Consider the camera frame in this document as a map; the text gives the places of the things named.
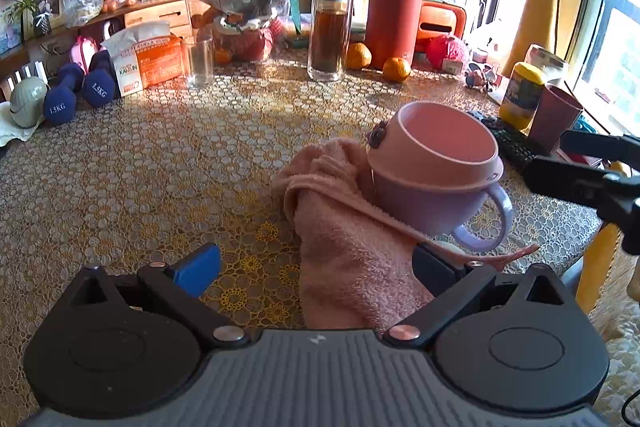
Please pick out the pink plastic toy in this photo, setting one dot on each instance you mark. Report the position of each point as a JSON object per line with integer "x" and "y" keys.
{"x": 82, "y": 49}

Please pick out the white slatted rack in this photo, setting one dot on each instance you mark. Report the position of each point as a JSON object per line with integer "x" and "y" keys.
{"x": 30, "y": 74}

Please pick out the small toy figure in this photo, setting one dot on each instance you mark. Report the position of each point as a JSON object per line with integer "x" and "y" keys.
{"x": 480, "y": 77}

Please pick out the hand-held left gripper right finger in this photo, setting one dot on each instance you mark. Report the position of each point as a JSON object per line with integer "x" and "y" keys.
{"x": 430, "y": 271}

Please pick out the potted plant in checked vase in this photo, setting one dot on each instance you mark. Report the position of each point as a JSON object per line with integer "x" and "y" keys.
{"x": 39, "y": 19}

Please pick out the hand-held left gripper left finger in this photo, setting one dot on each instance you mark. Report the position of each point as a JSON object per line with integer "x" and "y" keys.
{"x": 197, "y": 272}

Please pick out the glass tea bottle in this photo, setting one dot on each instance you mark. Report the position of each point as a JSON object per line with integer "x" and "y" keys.
{"x": 329, "y": 32}

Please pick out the maroon plastic cup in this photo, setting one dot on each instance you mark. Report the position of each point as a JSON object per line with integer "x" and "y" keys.
{"x": 555, "y": 119}

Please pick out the orange tissue box holder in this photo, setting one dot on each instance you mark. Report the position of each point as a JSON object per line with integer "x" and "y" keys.
{"x": 440, "y": 24}

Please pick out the yellow jar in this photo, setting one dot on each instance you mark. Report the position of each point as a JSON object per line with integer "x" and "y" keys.
{"x": 522, "y": 94}

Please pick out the purple mug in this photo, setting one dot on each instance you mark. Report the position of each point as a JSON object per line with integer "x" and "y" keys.
{"x": 425, "y": 207}

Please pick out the black remote control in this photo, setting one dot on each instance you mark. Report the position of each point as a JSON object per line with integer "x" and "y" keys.
{"x": 510, "y": 142}

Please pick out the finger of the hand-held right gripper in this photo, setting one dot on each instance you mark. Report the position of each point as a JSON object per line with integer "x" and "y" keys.
{"x": 595, "y": 143}
{"x": 565, "y": 182}

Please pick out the small picture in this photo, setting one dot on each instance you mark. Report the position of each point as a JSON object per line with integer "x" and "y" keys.
{"x": 10, "y": 29}

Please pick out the bag of red apples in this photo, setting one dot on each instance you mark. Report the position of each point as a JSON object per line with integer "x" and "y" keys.
{"x": 247, "y": 39}

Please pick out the orange and white tissue pack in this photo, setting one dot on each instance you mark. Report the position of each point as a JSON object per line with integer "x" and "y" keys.
{"x": 150, "y": 62}

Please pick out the small plastic bag with items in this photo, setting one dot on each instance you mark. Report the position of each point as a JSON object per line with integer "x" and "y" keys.
{"x": 80, "y": 4}

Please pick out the small tangerine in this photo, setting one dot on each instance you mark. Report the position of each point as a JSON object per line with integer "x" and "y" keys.
{"x": 223, "y": 55}

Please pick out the window frame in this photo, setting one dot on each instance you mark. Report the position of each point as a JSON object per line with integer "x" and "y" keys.
{"x": 600, "y": 7}

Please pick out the orange tangerine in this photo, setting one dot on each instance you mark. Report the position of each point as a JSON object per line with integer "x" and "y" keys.
{"x": 359, "y": 56}
{"x": 396, "y": 69}

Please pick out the empty drinking glass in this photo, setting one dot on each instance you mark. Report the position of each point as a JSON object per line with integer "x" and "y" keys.
{"x": 198, "y": 62}

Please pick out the photo frame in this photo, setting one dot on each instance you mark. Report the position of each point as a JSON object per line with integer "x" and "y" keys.
{"x": 52, "y": 2}

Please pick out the blue dumbbell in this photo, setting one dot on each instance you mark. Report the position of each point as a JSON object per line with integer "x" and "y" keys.
{"x": 98, "y": 87}
{"x": 61, "y": 102}

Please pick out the grey-green round container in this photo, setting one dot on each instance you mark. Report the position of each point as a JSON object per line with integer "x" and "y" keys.
{"x": 27, "y": 102}

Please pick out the white cloth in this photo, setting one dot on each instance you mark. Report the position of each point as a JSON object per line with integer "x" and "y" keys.
{"x": 12, "y": 132}

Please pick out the pink cup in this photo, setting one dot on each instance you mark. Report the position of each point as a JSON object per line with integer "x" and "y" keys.
{"x": 430, "y": 157}

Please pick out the pink towel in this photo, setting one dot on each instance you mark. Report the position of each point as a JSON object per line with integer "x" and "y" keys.
{"x": 340, "y": 257}

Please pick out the wooden drawer box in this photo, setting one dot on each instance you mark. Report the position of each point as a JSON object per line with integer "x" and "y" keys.
{"x": 155, "y": 14}

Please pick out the red thermos jug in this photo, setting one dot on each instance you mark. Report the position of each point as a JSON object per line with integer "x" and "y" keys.
{"x": 392, "y": 7}

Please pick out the glass jar with silver lid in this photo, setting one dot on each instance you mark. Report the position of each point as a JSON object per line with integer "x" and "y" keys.
{"x": 550, "y": 62}

